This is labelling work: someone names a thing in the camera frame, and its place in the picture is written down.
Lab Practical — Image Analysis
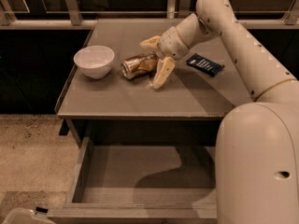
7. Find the grey cabinet with top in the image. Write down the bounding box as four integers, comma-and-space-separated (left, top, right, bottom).
56, 19, 251, 142

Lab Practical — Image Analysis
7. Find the dark blue snack packet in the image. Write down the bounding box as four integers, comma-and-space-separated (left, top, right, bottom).
186, 53, 224, 77

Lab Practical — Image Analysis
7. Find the orange soda can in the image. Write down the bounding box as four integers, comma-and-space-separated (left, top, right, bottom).
121, 52, 158, 80

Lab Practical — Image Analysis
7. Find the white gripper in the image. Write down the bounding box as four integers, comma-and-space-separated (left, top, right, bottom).
140, 27, 189, 89

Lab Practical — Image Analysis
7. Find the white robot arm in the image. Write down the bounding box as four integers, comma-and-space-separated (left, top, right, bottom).
140, 0, 299, 224

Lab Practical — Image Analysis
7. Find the white ceramic bowl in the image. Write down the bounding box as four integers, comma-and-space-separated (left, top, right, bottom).
73, 45, 115, 79

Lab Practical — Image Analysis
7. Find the open grey top drawer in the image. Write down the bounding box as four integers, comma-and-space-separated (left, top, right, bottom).
48, 137, 217, 224

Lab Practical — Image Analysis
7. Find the white robot base corner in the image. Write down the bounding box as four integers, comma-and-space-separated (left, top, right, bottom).
2, 207, 56, 224

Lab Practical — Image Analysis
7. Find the metal window railing frame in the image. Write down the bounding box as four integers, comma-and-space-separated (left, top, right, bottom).
1, 0, 298, 29

